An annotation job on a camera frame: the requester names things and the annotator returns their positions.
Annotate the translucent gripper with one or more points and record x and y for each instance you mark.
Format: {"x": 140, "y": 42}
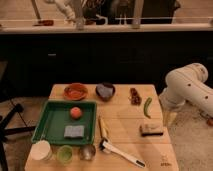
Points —
{"x": 169, "y": 116}

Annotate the grey-blue sponge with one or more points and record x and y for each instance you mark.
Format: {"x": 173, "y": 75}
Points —
{"x": 76, "y": 131}

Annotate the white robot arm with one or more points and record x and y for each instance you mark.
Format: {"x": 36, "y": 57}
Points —
{"x": 186, "y": 84}

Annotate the green chili pepper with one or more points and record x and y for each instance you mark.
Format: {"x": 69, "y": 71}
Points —
{"x": 146, "y": 106}

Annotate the dark bowl with cloth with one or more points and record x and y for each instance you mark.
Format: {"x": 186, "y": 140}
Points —
{"x": 105, "y": 91}

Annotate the small metal cup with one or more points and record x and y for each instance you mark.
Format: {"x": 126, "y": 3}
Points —
{"x": 87, "y": 152}

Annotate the orange peach fruit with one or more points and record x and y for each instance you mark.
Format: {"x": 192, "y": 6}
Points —
{"x": 75, "y": 113}

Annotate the orange ceramic plate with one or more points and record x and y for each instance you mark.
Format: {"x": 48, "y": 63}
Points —
{"x": 75, "y": 91}

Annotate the green plastic cup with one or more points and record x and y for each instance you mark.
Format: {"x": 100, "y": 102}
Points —
{"x": 64, "y": 154}

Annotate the green plastic tray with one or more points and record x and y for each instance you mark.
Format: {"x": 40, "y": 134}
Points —
{"x": 55, "y": 116}

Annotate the white plastic cup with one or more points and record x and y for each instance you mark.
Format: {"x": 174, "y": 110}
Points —
{"x": 41, "y": 151}

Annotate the black office chair base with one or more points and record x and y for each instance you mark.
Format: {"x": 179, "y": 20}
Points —
{"x": 4, "y": 133}

